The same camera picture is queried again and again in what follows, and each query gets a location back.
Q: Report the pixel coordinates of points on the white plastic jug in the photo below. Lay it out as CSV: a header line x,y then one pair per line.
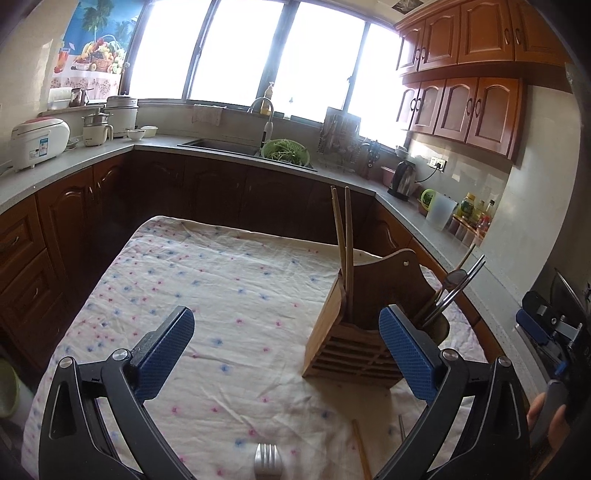
x,y
441,212

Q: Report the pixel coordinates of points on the wooden upper cabinets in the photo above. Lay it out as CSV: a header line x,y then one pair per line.
x,y
480,27

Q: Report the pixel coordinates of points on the wall socket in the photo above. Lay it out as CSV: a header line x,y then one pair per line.
x,y
437,163

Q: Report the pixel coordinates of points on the yellow soap bottle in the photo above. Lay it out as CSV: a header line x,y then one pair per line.
x,y
266,104

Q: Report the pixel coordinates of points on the steel electric kettle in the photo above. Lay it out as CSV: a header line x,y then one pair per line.
x,y
402,180

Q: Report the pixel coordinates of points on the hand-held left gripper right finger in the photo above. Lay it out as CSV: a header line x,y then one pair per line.
x,y
406,355

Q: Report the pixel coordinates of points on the fruit wall poster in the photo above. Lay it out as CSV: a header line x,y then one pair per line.
x,y
92,41

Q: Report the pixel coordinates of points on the large steel cooker pot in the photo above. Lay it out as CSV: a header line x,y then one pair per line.
x,y
122,114

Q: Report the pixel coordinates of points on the wooden cabinets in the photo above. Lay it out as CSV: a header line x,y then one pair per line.
x,y
480,27
207,189

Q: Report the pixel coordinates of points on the person's right hand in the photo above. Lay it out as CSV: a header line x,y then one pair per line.
x,y
532,412

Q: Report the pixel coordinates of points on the white hanging cloth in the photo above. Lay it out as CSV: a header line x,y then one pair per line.
x,y
207,114

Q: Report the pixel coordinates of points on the steel kitchen faucet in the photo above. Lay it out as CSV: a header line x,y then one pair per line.
x,y
268,117

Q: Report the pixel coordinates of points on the wooden lower cabinets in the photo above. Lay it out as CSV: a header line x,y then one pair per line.
x,y
207,189

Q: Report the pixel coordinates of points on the green colander with vegetables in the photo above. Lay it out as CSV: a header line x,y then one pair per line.
x,y
285,151

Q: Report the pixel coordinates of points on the metal dish rack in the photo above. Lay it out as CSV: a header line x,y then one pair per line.
x,y
339,134

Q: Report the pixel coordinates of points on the steel cup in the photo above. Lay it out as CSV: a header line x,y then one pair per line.
x,y
77,98

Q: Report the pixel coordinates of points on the wooden chopstick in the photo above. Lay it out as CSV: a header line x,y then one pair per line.
x,y
339,249
362,450
467,256

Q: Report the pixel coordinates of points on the green plastic basket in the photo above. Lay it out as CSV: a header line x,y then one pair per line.
x,y
427,198

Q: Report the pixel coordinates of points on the pink plastic container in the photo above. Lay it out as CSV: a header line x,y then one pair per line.
x,y
388,176

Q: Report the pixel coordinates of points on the small white electric pot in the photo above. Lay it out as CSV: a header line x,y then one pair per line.
x,y
97,129

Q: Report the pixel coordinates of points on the metal fork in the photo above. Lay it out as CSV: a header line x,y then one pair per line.
x,y
270,461

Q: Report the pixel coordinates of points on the row of condiment bottles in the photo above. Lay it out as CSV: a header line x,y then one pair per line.
x,y
466,230

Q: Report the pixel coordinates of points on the steel kitchen sink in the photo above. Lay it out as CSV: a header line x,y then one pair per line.
x,y
217,146

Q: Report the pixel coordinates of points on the grey kitchen countertop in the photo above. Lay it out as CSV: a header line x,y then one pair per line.
x,y
46,170

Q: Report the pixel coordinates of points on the wooden utensil holder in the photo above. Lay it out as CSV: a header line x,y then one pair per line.
x,y
369,286

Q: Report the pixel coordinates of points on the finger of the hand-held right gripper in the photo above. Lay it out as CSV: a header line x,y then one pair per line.
x,y
538,302
533,325

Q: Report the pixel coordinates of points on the white rice cooker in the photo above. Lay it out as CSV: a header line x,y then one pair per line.
x,y
39,141

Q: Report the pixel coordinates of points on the white dotted tablecloth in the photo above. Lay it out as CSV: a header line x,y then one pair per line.
x,y
207,277

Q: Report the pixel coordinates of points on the metal spoon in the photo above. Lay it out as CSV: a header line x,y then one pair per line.
x,y
455,280

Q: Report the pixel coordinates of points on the yellow capped condiment bottle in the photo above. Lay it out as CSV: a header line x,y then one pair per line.
x,y
467,206

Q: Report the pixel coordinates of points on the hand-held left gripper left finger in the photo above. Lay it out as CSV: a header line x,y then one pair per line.
x,y
166,355

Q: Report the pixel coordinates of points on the kitchen window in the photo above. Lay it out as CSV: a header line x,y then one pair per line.
x,y
240,46

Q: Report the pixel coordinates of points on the knife block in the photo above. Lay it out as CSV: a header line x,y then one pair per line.
x,y
374,159

